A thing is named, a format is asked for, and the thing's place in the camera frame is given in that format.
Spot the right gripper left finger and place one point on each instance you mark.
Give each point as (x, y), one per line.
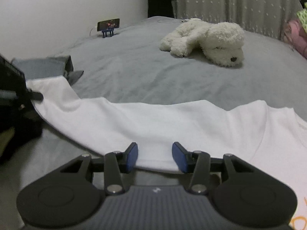
(73, 192)

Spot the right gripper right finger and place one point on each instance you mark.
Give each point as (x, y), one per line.
(237, 190)

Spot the white t-shirt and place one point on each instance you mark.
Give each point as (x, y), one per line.
(272, 139)

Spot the grey storage bag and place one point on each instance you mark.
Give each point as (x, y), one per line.
(48, 67)

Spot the blue phone stand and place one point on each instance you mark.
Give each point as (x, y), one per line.
(107, 32)

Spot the smartphone on stand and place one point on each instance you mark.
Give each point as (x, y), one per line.
(108, 24)

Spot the white plush dog toy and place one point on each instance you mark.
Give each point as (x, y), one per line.
(221, 43)

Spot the pink folded quilt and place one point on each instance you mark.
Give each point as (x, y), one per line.
(295, 35)

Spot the green patterned garment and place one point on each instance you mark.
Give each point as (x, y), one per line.
(302, 16)

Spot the grey star pattern curtain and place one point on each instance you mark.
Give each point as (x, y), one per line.
(266, 17)

